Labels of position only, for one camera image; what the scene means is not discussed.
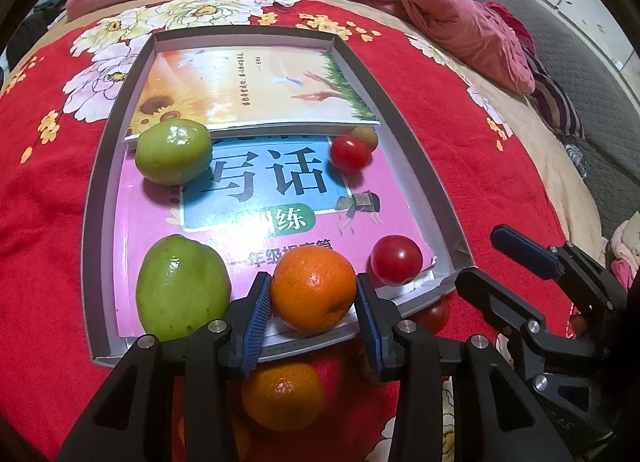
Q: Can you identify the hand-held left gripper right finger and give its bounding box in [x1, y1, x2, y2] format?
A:
[355, 273, 576, 462]

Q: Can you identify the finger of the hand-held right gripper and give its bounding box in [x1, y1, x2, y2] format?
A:
[454, 267, 608, 383]
[490, 223, 628, 323]

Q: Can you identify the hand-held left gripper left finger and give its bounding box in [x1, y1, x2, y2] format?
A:
[57, 271, 273, 462]

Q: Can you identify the red cherry tomato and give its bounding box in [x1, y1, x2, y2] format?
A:
[370, 235, 423, 286]
[329, 135, 372, 174]
[415, 296, 451, 335]

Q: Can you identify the green apple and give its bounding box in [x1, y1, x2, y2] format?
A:
[136, 119, 213, 185]
[136, 235, 232, 342]

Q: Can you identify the grey cardboard box tray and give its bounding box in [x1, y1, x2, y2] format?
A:
[81, 25, 473, 369]

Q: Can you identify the pink white cloth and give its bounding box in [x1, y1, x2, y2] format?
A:
[607, 219, 640, 288]

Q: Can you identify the dark patterned cloth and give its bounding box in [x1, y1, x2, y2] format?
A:
[562, 142, 590, 169]

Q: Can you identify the pink cover book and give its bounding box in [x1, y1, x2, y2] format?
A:
[114, 129, 437, 343]

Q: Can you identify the striped cloth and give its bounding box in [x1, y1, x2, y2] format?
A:
[525, 55, 586, 140]

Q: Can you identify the red floral blanket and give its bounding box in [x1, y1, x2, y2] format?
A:
[0, 0, 568, 462]

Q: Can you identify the red cloth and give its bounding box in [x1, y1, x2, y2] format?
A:
[482, 1, 533, 58]

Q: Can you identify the sunflower cover book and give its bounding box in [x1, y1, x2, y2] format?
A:
[125, 45, 381, 140]

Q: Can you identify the black garment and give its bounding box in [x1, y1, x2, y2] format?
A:
[5, 10, 68, 63]

